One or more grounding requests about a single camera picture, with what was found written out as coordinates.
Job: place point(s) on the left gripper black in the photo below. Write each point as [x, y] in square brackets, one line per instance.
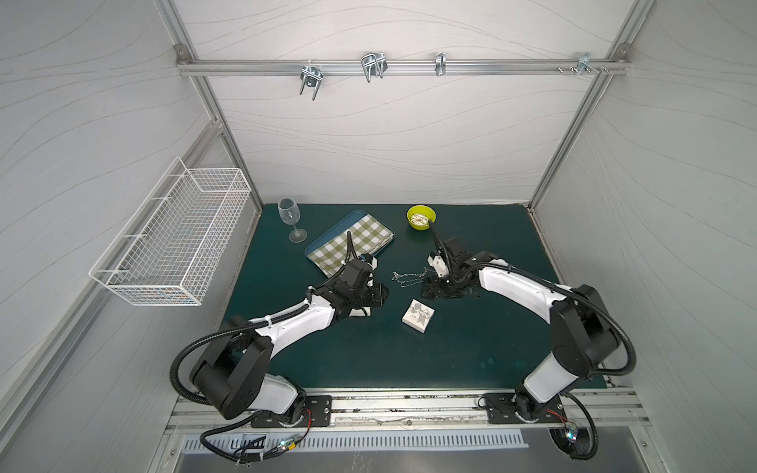
[375, 294]

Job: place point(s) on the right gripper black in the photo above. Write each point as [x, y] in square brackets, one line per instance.
[444, 287]

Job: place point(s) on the grey necklace display card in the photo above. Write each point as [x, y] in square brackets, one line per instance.
[361, 312]

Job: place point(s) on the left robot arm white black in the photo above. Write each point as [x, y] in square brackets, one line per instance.
[228, 369]

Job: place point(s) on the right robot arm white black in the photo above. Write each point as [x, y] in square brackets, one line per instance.
[585, 340]

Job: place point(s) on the green checked cloth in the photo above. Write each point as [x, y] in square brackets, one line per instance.
[366, 236]

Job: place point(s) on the blue rectangular tray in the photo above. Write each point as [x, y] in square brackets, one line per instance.
[331, 236]

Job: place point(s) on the white striped item in bowl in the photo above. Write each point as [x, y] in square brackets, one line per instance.
[419, 220]

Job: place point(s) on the yellow-green plastic bowl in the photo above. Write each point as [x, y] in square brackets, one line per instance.
[423, 209]

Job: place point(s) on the clear wine glass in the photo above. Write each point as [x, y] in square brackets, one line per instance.
[290, 214]

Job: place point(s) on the metal clamp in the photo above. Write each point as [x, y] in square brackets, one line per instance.
[311, 78]
[374, 65]
[583, 66]
[440, 64]

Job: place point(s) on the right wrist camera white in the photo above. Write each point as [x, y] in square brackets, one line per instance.
[439, 266]

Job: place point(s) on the white slotted cable duct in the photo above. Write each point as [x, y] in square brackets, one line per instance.
[343, 442]

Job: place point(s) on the white wire basket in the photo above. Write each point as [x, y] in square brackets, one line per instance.
[169, 249]

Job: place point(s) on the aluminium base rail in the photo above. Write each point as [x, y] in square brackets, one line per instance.
[353, 410]

